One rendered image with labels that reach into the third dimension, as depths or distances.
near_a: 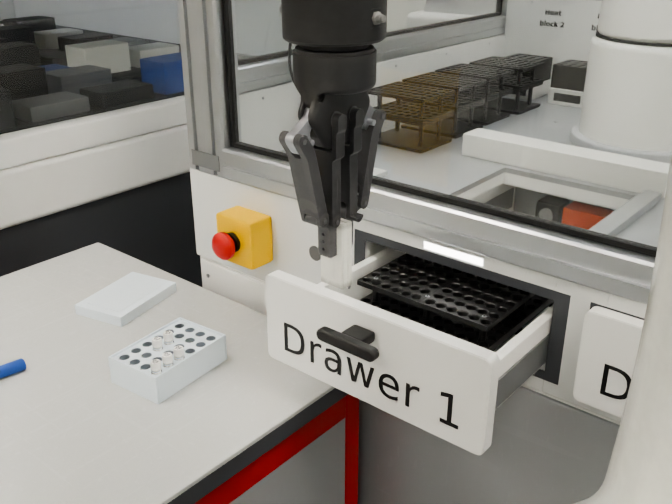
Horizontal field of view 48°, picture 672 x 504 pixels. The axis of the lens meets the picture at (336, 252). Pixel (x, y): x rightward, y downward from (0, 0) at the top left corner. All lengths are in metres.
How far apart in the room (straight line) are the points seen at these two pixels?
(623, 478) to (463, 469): 0.65
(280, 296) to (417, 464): 0.35
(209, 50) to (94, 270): 0.44
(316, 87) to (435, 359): 0.28
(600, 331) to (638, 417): 0.44
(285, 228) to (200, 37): 0.29
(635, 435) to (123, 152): 1.26
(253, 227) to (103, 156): 0.52
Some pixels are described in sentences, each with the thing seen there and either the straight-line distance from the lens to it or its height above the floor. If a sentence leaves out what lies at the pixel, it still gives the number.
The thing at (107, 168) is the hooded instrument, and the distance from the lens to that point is 1.50.
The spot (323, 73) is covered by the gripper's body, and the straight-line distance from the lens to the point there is 0.66.
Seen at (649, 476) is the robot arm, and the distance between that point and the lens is 0.38.
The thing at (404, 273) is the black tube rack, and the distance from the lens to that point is 0.92.
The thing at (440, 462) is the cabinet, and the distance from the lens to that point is 1.05.
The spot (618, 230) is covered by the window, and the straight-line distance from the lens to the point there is 0.81.
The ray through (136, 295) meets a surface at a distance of 1.17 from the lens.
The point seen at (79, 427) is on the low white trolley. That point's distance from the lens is 0.94.
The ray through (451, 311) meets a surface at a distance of 0.85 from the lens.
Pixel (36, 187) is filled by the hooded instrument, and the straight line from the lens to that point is 1.43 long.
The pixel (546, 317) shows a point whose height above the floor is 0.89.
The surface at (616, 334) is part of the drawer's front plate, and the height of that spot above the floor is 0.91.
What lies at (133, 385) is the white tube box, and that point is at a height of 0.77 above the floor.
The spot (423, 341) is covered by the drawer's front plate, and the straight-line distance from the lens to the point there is 0.74.
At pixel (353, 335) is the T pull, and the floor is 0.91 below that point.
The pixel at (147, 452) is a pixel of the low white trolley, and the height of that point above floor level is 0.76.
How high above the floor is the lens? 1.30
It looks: 24 degrees down
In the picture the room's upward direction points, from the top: straight up
